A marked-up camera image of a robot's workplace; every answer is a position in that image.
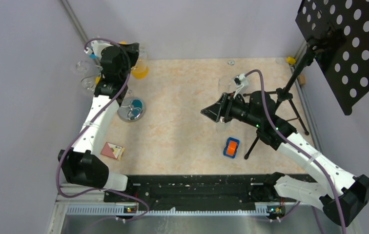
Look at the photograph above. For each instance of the yellow corner clip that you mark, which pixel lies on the yellow corner clip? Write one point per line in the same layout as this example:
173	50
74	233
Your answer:
290	60

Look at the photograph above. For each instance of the clear wine glass on rack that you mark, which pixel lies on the clear wine glass on rack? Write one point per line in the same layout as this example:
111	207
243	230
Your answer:
81	67

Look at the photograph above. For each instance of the blue wine glass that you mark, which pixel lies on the blue wine glass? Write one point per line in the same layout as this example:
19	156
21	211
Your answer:
93	56

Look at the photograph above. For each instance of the chrome wine glass rack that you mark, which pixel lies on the chrome wine glass rack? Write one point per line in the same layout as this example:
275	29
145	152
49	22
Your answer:
131	108

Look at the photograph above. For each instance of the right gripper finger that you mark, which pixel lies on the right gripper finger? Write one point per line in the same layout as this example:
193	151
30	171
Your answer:
220	103
212	114

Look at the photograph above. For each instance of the clear flute wine glass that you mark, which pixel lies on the clear flute wine glass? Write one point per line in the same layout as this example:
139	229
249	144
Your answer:
224	85

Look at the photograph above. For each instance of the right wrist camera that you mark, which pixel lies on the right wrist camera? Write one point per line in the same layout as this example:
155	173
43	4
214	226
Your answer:
241	84

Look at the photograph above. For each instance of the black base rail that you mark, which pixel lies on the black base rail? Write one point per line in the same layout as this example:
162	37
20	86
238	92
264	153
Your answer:
199	193

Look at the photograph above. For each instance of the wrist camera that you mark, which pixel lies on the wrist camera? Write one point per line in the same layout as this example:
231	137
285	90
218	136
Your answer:
241	84
96	48

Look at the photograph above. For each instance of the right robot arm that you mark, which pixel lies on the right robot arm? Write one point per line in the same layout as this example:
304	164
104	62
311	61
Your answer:
339	194

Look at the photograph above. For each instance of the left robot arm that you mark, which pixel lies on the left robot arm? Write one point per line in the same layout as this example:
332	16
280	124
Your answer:
80	162

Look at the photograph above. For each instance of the blue orange toy car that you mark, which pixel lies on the blue orange toy car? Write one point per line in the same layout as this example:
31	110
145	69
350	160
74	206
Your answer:
231	147

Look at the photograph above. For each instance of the metal washer on table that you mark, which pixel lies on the metal washer on table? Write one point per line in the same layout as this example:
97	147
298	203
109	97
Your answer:
231	62

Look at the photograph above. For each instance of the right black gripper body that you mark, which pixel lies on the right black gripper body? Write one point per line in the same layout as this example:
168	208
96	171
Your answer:
237	110

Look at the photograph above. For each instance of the yellow wine glass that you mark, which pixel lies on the yellow wine glass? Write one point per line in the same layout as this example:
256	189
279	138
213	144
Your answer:
138	72

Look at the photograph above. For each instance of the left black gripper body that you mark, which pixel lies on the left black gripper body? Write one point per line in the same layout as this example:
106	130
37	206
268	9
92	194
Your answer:
130	57

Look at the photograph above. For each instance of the clear ribbed short glass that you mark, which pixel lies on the clear ribbed short glass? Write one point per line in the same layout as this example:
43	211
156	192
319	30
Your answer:
143	55

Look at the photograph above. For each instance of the pink card box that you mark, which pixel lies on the pink card box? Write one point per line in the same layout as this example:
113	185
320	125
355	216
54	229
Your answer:
112	151

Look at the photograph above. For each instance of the black perforated music stand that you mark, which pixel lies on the black perforated music stand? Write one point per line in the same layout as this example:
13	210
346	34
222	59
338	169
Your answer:
337	38

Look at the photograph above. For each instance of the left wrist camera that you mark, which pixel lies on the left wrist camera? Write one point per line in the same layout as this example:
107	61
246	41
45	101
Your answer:
96	48

